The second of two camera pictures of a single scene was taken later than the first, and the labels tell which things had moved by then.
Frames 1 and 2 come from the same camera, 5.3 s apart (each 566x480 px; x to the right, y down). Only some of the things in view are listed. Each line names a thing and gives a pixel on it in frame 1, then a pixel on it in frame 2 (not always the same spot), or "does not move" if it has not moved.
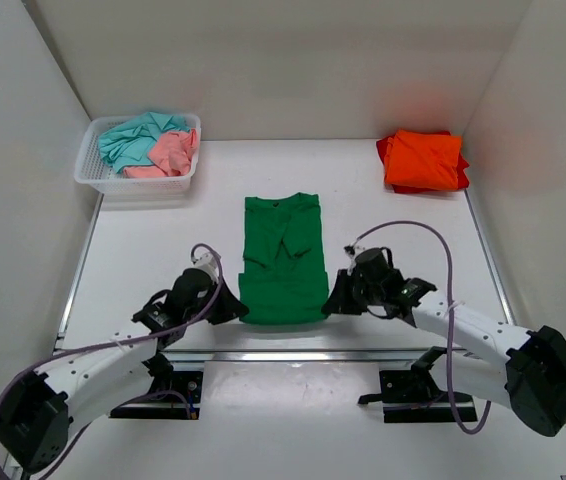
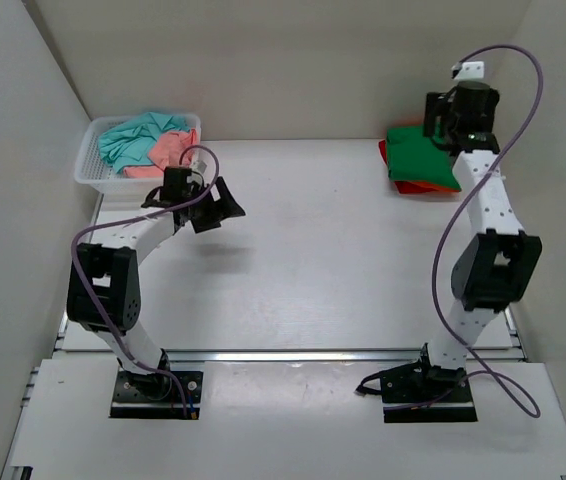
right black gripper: x=339 y=302 -> x=434 y=108
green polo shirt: x=284 y=279 -> x=414 y=157
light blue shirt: x=127 y=144 does not move
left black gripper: x=230 y=306 -> x=227 y=205
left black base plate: x=179 y=400 does not move
